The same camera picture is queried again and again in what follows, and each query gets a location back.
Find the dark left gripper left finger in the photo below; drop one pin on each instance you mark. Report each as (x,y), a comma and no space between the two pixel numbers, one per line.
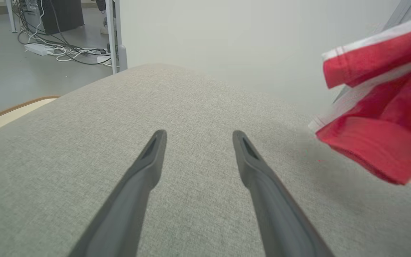
(130,200)

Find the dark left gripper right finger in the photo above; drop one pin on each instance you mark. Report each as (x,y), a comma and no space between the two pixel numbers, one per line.
(277,214)

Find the red white basketball jersey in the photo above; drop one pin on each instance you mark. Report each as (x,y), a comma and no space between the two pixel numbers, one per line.
(380,142)

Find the grey fabric sofa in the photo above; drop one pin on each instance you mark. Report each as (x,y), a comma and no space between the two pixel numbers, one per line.
(191,100)

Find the cream board with brown rim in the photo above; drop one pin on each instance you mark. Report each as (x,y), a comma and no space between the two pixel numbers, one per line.
(9,116)

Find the white power strip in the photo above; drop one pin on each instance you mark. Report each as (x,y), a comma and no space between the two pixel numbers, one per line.
(38,49)

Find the black computer tower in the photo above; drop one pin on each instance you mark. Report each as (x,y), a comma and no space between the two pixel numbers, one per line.
(62,16)

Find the grey desk leg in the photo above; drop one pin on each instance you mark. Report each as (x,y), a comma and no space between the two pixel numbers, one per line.
(11,16)

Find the grey post with caster foot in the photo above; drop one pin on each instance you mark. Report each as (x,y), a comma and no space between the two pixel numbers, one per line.
(112,32)

